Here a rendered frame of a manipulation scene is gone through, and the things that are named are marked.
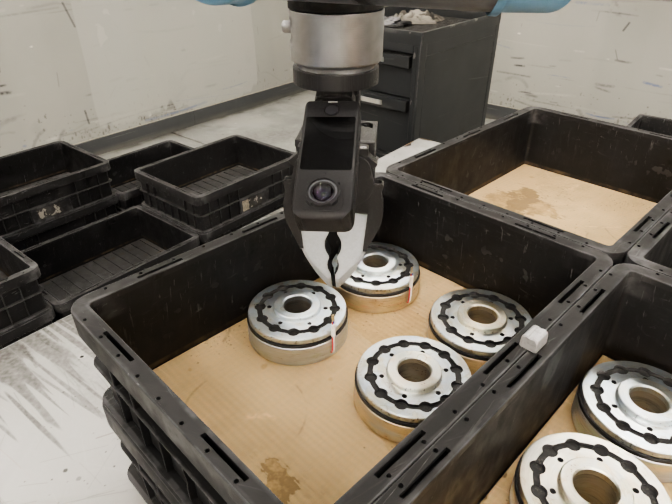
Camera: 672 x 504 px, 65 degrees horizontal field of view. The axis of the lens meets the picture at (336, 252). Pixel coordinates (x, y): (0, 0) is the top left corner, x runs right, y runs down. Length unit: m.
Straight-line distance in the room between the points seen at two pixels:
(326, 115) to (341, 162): 0.05
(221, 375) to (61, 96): 2.99
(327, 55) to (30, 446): 0.53
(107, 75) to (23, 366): 2.84
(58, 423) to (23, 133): 2.75
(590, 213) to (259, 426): 0.59
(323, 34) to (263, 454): 0.33
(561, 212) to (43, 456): 0.75
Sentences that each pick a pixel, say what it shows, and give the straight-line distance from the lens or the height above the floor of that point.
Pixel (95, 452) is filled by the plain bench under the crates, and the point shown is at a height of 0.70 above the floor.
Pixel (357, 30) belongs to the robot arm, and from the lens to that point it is 0.42.
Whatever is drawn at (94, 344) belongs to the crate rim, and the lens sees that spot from 0.46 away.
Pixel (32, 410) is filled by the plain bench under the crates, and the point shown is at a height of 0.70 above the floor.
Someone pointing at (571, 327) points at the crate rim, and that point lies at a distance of 0.46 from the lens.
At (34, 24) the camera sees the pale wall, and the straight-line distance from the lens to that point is 3.35.
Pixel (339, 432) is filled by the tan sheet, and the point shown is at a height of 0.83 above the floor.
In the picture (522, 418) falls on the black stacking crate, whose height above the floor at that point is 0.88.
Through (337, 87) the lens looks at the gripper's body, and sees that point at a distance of 0.43.
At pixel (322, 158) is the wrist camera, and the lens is 0.41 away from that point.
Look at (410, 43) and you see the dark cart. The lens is 1.88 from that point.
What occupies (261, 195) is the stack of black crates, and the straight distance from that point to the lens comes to 1.58.
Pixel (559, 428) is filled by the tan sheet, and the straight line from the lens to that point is 0.52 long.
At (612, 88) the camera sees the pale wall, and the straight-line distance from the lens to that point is 3.81.
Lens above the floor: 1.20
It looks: 32 degrees down
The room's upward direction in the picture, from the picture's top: straight up
